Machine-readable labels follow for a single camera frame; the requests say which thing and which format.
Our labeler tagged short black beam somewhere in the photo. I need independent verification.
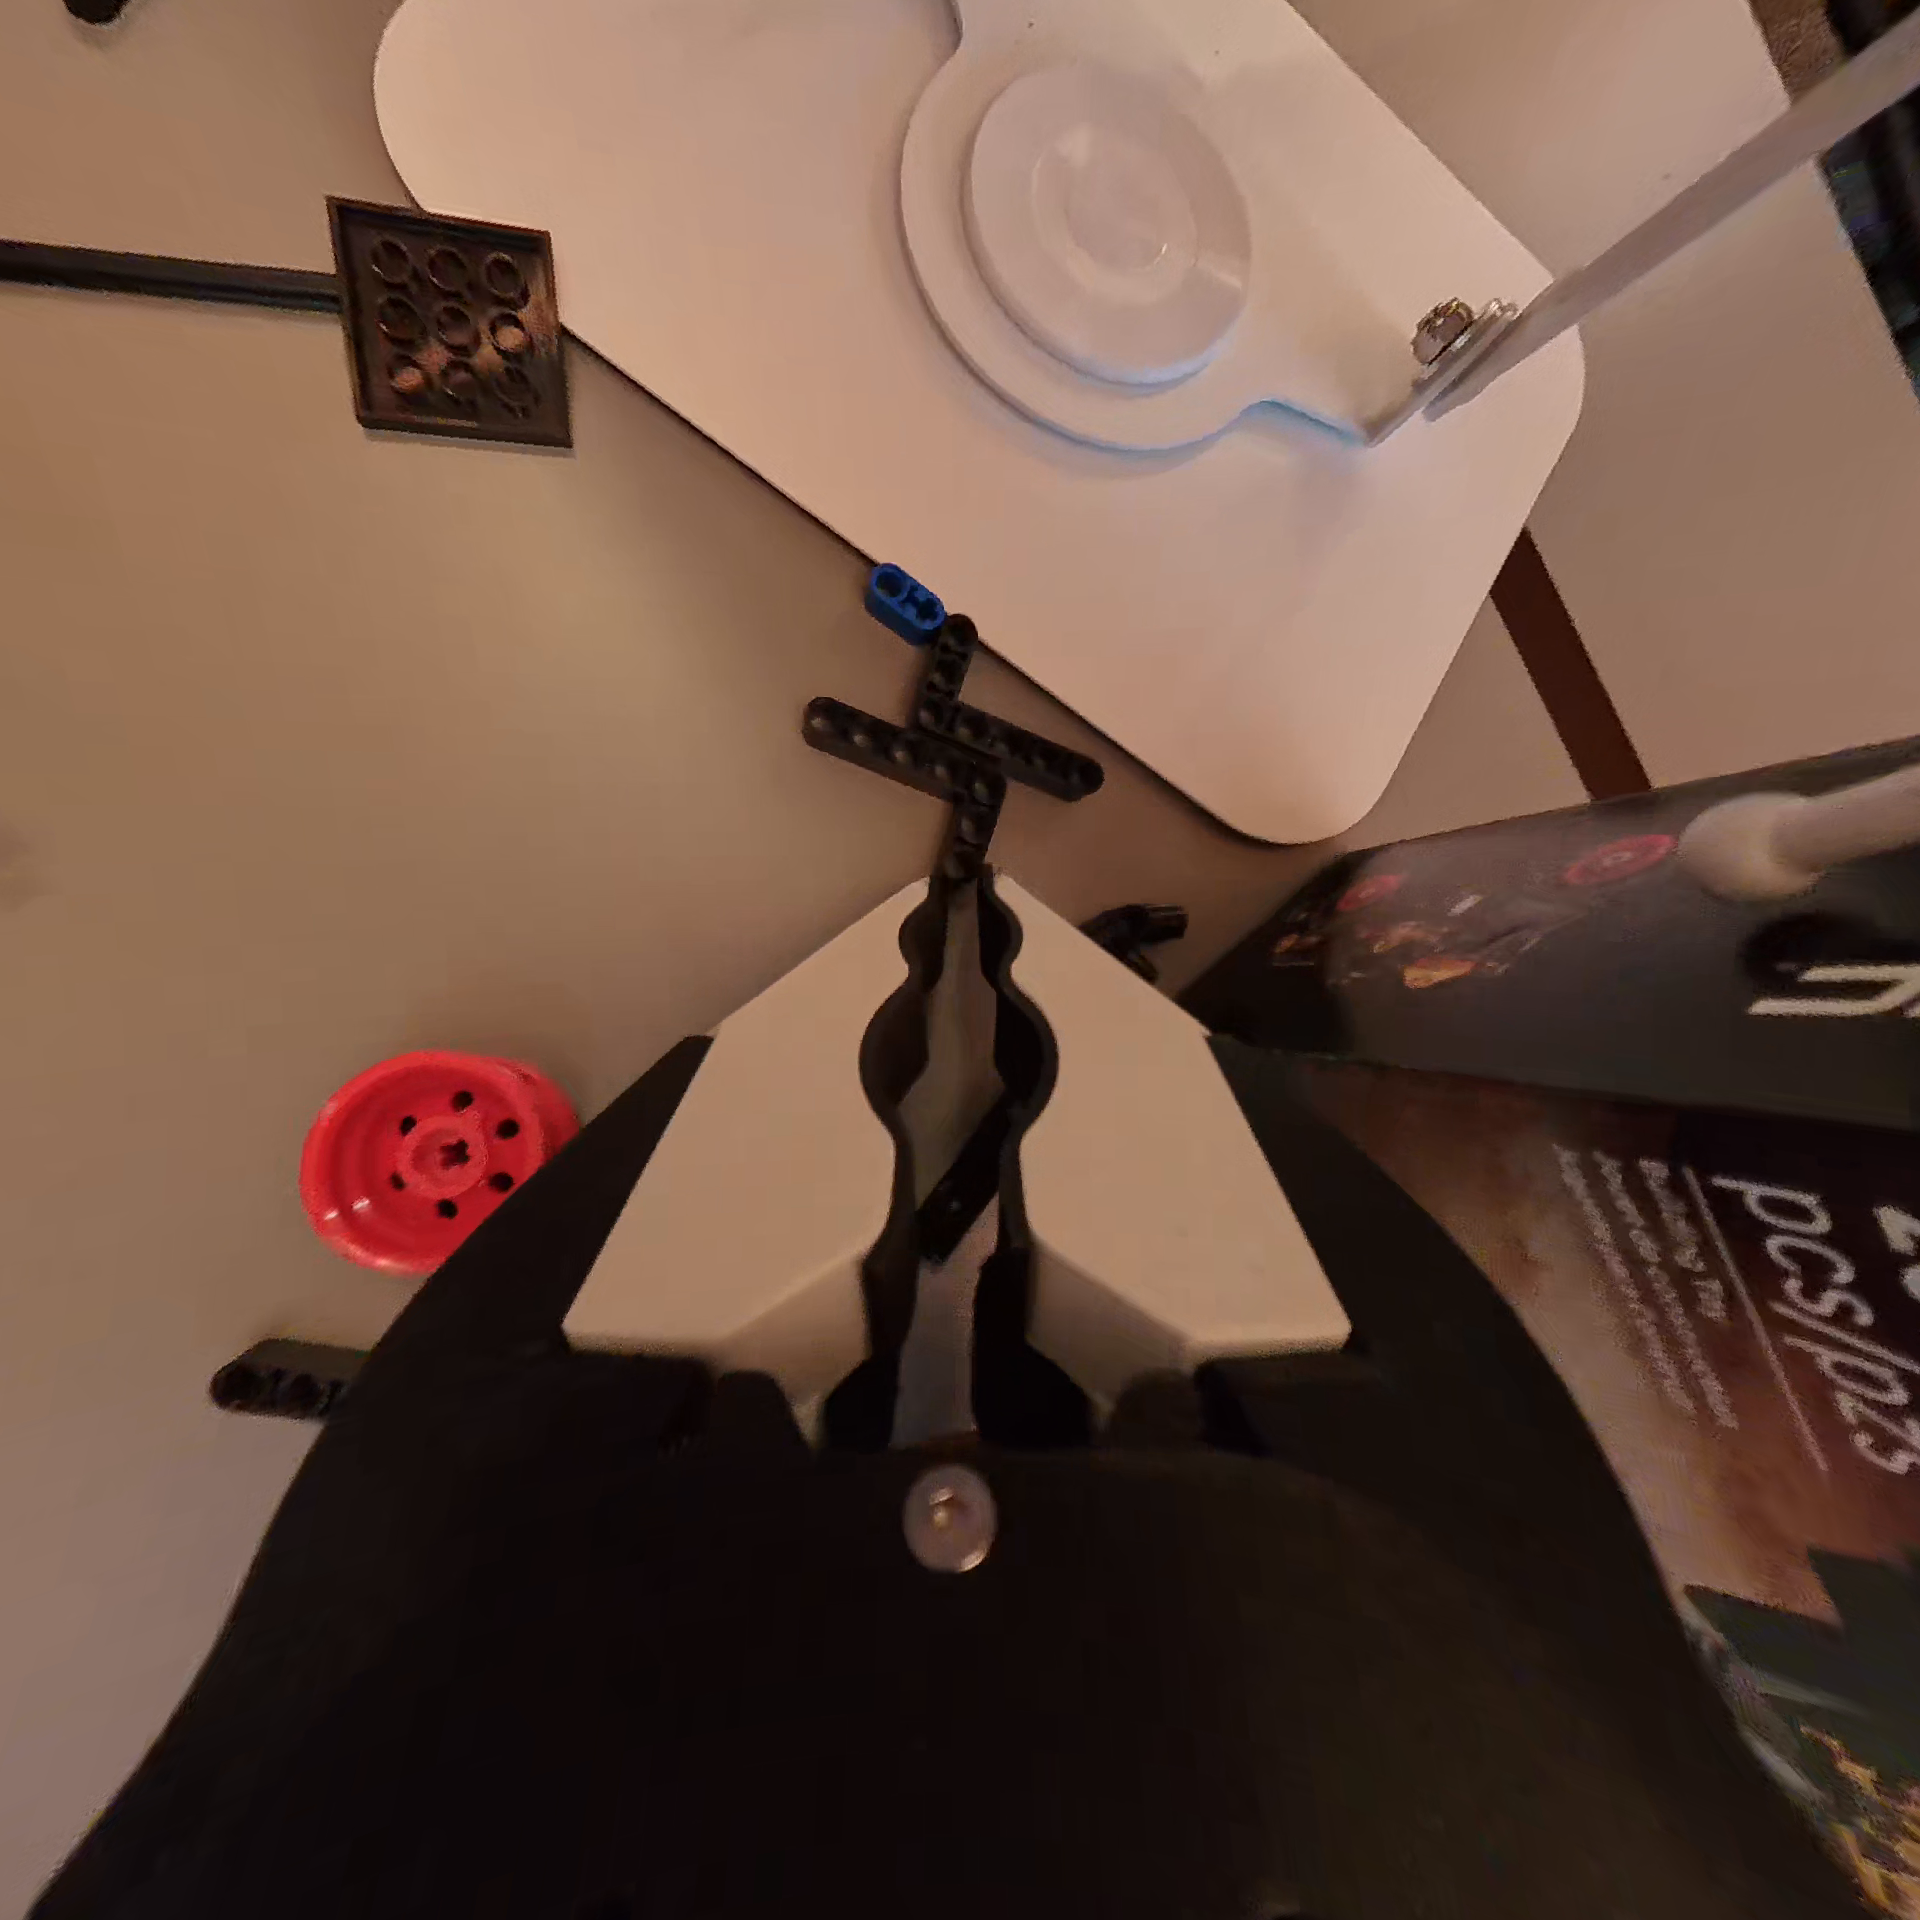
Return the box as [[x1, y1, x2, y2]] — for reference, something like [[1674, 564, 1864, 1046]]
[[211, 1338, 370, 1422]]

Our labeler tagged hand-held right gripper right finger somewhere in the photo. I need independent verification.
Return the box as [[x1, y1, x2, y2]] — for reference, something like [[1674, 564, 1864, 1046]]
[[996, 877, 1355, 1438]]

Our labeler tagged black L-shaped beam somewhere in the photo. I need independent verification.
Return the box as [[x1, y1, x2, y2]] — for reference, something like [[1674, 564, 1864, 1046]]
[[803, 613, 1107, 903]]

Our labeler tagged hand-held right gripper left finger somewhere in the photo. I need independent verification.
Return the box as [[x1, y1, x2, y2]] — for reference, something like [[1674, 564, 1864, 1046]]
[[559, 879, 924, 1442]]

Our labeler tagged red wheel rim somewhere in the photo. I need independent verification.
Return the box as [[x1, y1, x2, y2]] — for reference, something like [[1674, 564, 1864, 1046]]
[[300, 1048, 585, 1278]]

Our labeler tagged white book stand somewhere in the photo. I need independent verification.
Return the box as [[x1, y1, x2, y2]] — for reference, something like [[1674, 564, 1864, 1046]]
[[372, 0, 1920, 903]]

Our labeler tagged monster truck toy box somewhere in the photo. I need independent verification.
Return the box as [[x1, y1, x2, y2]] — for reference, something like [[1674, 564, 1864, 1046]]
[[1185, 735, 1920, 1920]]

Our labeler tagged grey desk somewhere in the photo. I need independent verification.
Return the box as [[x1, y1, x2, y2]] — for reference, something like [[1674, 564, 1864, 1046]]
[[0, 0, 1920, 1905]]

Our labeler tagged black grid plate on axle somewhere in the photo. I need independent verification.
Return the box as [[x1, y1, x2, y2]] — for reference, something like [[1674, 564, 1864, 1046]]
[[0, 199, 576, 449]]

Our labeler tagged long black beam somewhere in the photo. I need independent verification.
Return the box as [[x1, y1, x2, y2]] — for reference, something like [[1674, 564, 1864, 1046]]
[[914, 903, 1191, 1264]]

